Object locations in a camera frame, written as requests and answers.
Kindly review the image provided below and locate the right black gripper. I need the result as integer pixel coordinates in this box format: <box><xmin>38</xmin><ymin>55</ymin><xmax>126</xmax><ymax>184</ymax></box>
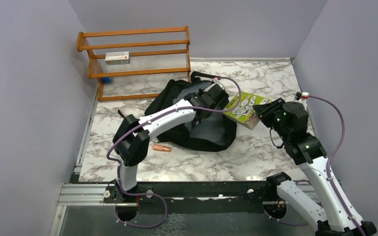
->
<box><xmin>253</xmin><ymin>97</ymin><xmax>290</xmax><ymax>142</ymax></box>

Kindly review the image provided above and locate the green comic book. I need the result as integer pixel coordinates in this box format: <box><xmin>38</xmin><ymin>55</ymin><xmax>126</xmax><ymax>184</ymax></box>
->
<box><xmin>223</xmin><ymin>92</ymin><xmax>272</xmax><ymax>130</ymax></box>

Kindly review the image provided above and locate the black student backpack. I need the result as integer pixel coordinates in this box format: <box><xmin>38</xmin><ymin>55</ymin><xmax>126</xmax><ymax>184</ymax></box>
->
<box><xmin>144</xmin><ymin>71</ymin><xmax>237</xmax><ymax>152</ymax></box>

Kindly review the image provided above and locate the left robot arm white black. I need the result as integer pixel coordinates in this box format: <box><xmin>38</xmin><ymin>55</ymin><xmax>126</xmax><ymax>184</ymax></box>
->
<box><xmin>107</xmin><ymin>83</ymin><xmax>228</xmax><ymax>202</ymax></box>

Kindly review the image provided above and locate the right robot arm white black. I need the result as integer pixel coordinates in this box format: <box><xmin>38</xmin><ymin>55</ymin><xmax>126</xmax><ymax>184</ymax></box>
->
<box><xmin>253</xmin><ymin>98</ymin><xmax>377</xmax><ymax>236</ymax></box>

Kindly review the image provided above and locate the copper orange pen case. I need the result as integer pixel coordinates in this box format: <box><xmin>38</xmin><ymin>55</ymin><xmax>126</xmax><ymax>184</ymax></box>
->
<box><xmin>153</xmin><ymin>144</ymin><xmax>172</xmax><ymax>152</ymax></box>

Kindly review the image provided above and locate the wooden shelf rack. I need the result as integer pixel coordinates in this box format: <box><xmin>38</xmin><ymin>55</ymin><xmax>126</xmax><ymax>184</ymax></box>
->
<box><xmin>75</xmin><ymin>26</ymin><xmax>192</xmax><ymax>102</ymax></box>

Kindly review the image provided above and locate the white red box on shelf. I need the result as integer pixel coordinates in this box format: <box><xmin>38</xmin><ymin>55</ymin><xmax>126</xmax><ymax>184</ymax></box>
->
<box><xmin>104</xmin><ymin>51</ymin><xmax>130</xmax><ymax>65</ymax></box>

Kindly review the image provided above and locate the blue object under shelf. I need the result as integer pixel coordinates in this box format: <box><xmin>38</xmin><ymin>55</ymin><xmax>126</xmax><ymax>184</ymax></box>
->
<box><xmin>101</xmin><ymin>77</ymin><xmax>111</xmax><ymax>83</ymax></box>

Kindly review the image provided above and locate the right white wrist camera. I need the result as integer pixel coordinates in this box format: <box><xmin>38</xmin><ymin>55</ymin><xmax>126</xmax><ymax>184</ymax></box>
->
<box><xmin>295</xmin><ymin>92</ymin><xmax>309</xmax><ymax>101</ymax></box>

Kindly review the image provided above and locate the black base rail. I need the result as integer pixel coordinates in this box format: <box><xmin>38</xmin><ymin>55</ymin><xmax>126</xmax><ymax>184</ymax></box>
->
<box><xmin>102</xmin><ymin>181</ymin><xmax>287</xmax><ymax>218</ymax></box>

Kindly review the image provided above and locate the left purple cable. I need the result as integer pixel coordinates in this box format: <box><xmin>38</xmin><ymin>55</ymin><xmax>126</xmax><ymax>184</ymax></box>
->
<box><xmin>106</xmin><ymin>76</ymin><xmax>243</xmax><ymax>229</ymax></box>

